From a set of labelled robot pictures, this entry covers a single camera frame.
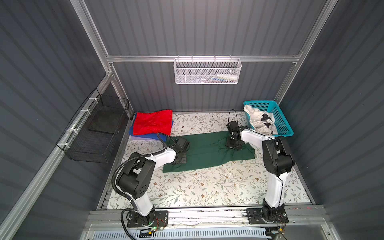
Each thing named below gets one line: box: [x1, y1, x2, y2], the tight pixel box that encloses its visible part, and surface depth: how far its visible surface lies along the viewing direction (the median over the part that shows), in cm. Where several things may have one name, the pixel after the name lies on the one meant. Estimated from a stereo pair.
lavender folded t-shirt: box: [129, 135, 157, 141], surface depth 107 cm
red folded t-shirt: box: [133, 109, 173, 136], surface depth 109 cm
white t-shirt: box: [243, 105, 278, 136], surface depth 114 cm
